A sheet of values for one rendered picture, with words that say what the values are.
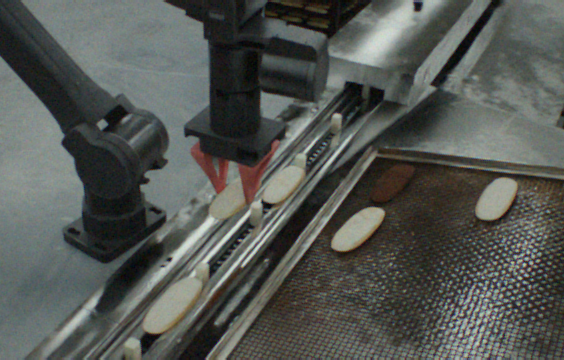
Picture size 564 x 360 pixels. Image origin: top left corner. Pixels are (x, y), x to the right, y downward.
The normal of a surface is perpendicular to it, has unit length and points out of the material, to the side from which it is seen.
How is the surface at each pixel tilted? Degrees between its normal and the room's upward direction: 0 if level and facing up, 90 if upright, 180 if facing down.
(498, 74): 0
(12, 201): 0
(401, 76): 90
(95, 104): 45
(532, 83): 0
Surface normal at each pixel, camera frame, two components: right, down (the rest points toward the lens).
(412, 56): 0.04, -0.82
